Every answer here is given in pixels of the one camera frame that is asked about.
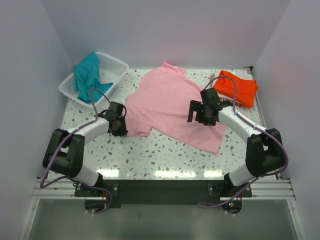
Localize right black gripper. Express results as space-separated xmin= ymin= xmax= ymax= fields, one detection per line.
xmin=187 ymin=100 xmax=216 ymax=127

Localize pink t-shirt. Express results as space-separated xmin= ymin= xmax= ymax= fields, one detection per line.
xmin=125 ymin=62 xmax=227 ymax=155

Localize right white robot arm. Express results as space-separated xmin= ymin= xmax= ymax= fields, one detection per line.
xmin=187 ymin=88 xmax=289 ymax=197

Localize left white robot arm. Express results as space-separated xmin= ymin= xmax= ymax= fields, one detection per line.
xmin=40 ymin=101 xmax=128 ymax=196

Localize folded patterned orange garment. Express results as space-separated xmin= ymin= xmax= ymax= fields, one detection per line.
xmin=225 ymin=99 xmax=244 ymax=107

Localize folded light pink garment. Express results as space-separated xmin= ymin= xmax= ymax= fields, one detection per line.
xmin=209 ymin=73 xmax=215 ymax=88

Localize folded orange t-shirt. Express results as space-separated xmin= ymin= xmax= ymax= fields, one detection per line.
xmin=213 ymin=70 xmax=258 ymax=108

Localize white plastic basket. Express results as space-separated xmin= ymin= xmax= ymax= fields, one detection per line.
xmin=58 ymin=52 xmax=129 ymax=108

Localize folded white t-shirt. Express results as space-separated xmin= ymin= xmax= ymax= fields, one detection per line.
xmin=213 ymin=69 xmax=253 ymax=100

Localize teal t-shirt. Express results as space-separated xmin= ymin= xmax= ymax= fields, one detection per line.
xmin=73 ymin=52 xmax=114 ymax=104

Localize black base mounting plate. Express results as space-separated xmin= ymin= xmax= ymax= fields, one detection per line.
xmin=73 ymin=179 xmax=253 ymax=211

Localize aluminium frame rail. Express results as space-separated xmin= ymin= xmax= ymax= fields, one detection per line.
xmin=31 ymin=178 xmax=76 ymax=200

